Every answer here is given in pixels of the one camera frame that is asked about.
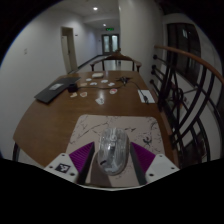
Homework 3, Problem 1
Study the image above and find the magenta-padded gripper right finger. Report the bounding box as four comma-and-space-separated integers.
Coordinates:
129, 142, 180, 186

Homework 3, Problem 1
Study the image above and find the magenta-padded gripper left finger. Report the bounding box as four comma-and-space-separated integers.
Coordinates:
44, 141, 97, 185

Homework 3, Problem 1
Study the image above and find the transparent computer mouse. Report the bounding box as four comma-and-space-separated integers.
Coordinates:
96, 127, 130, 177

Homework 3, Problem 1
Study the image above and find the white marble-print mouse pad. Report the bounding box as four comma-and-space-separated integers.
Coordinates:
64, 114, 166, 188

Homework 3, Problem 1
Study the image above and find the white oblong sticker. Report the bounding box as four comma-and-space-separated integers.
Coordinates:
94, 96, 106, 106

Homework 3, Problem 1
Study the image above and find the black closed laptop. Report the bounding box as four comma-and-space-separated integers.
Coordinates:
34, 76, 81, 105

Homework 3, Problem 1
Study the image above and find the small black box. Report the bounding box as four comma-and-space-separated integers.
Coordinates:
67, 83, 79, 93

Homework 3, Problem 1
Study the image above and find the black railing with wooden handrail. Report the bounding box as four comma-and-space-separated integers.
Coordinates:
149, 44, 224, 168

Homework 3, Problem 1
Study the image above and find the white side door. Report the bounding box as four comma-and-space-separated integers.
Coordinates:
60, 26, 79, 74

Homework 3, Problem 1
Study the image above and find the dark window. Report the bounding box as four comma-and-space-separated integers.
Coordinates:
166, 22, 204, 88

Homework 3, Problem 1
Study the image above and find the wooden armchair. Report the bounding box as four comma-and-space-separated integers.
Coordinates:
89, 49, 143, 73

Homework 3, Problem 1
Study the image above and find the glass double door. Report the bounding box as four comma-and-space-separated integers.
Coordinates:
101, 33, 120, 55

